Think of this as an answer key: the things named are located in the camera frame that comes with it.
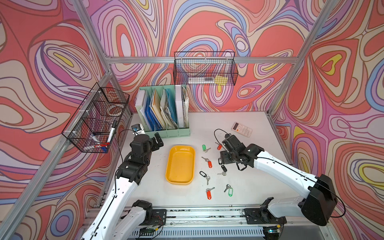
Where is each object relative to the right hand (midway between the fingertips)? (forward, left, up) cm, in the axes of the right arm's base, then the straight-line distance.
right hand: (228, 159), depth 82 cm
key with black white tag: (-3, +14, -11) cm, 18 cm away
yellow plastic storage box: (+3, +28, -10) cm, 30 cm away
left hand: (+6, +40, +16) cm, 43 cm away
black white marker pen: (+6, +57, +21) cm, 61 cm away
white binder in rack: (+32, +27, +12) cm, 44 cm away
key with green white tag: (-13, -1, -12) cm, 17 cm away
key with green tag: (+14, +12, -11) cm, 21 cm away
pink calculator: (+28, -18, -10) cm, 35 cm away
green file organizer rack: (+30, +37, +11) cm, 49 cm away
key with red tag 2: (-13, +12, -12) cm, 21 cm away
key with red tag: (+4, +9, -11) cm, 15 cm away
